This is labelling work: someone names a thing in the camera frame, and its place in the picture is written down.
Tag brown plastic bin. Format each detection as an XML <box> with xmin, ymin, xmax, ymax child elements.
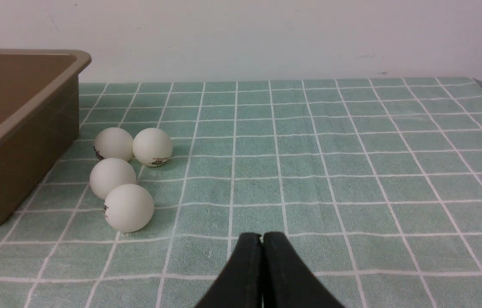
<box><xmin>0</xmin><ymin>49</ymin><xmax>92</xmax><ymax>225</ymax></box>

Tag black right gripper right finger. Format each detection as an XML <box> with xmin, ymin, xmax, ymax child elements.
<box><xmin>263</xmin><ymin>232</ymin><xmax>344</xmax><ymax>308</ymax></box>

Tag green checkered tablecloth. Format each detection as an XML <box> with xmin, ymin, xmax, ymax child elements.
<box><xmin>0</xmin><ymin>77</ymin><xmax>482</xmax><ymax>308</ymax></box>

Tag white ping-pong ball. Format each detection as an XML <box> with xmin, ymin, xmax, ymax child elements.
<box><xmin>89</xmin><ymin>158</ymin><xmax>137</xmax><ymax>200</ymax></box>
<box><xmin>93</xmin><ymin>127</ymin><xmax>134</xmax><ymax>162</ymax></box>
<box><xmin>133</xmin><ymin>128</ymin><xmax>174</xmax><ymax>167</ymax></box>
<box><xmin>104</xmin><ymin>184</ymin><xmax>155</xmax><ymax>233</ymax></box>

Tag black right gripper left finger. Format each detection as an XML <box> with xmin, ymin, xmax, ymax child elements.
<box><xmin>196</xmin><ymin>233</ymin><xmax>263</xmax><ymax>308</ymax></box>

